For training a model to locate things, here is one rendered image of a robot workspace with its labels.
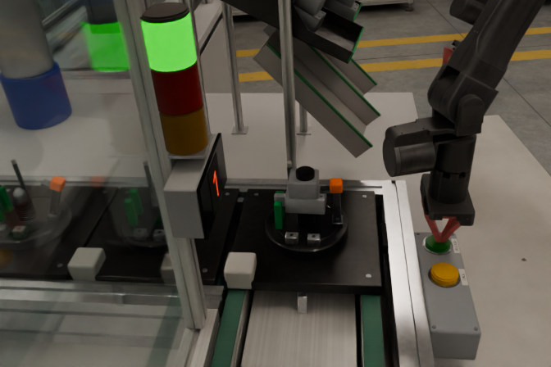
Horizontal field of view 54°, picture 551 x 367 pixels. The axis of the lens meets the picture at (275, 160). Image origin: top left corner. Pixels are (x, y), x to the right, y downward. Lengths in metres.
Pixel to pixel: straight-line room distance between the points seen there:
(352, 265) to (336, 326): 0.10
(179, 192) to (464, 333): 0.45
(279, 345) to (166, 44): 0.48
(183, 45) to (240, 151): 0.82
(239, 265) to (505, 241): 0.53
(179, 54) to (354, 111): 0.67
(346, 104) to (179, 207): 0.64
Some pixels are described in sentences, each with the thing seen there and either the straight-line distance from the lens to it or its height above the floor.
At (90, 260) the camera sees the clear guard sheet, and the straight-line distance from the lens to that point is 0.48.
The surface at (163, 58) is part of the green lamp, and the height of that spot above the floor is 1.37.
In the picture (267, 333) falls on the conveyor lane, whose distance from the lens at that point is 0.85.
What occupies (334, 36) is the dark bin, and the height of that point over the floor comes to 1.21.
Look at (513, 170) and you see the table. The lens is 1.33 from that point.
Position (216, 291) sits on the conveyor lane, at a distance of 0.86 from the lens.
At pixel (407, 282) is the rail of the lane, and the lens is 0.88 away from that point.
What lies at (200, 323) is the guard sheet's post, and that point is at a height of 0.97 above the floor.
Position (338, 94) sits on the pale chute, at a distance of 1.16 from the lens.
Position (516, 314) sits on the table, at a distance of 1.00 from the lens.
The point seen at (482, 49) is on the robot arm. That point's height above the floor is 1.30.
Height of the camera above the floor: 1.58
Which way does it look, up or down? 33 degrees down
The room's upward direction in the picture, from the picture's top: 4 degrees counter-clockwise
